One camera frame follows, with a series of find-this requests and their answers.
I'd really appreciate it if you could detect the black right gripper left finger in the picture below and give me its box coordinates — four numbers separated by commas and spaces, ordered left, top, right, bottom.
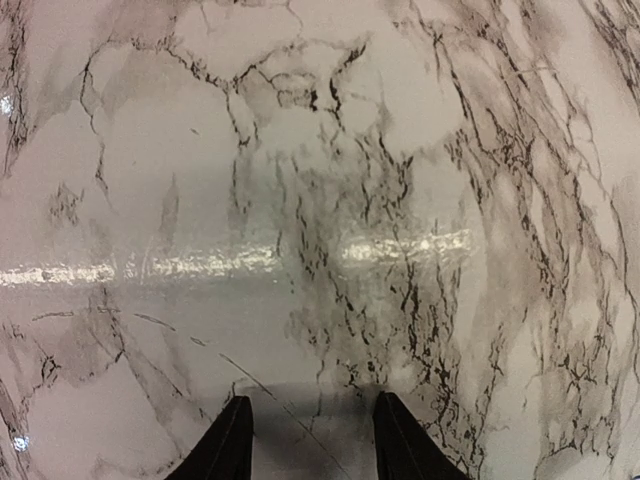
166, 396, 254, 480

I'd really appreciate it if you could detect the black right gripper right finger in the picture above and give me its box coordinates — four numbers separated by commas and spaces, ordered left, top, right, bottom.
373, 392, 468, 480

